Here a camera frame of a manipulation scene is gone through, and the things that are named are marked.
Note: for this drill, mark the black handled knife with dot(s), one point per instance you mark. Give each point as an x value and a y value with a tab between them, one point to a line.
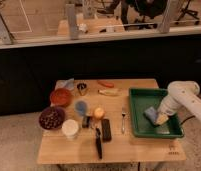
98	143

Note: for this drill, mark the black office chair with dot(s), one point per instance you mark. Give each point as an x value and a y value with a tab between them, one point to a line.
147	8

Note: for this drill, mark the dark bowl with beans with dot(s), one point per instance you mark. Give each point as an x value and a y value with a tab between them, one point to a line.
51	118

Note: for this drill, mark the orange carrot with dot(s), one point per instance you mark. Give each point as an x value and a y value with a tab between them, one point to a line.
105	84

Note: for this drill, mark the wooden background table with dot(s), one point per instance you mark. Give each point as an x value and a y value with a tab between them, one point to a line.
94	26

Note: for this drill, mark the metal measuring cup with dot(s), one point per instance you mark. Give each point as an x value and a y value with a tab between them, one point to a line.
82	88

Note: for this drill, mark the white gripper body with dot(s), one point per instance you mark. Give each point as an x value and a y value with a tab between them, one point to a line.
168	106

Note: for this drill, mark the light blue cloth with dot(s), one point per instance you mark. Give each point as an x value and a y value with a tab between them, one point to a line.
68	84

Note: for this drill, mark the small dark box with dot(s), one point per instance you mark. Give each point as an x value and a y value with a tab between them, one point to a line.
86	121

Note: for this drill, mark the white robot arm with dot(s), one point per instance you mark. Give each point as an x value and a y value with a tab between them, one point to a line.
181	93

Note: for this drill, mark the silver fork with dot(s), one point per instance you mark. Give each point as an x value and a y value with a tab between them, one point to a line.
123	113

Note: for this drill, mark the green plastic tray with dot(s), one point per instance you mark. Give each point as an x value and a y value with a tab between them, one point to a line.
144	103

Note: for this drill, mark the red bowl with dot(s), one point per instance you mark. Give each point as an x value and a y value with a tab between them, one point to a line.
60	97

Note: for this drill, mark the blue sponge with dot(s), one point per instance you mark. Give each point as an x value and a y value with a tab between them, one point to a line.
151	114

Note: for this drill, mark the orange round fruit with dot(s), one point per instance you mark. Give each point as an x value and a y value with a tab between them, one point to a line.
99	113

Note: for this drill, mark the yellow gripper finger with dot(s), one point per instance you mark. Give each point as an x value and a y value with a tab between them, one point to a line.
161	119

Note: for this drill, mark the white cup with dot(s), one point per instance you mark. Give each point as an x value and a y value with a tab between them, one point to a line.
70	128

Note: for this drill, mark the black rectangular block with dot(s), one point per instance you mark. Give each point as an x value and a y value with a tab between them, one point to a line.
106	130

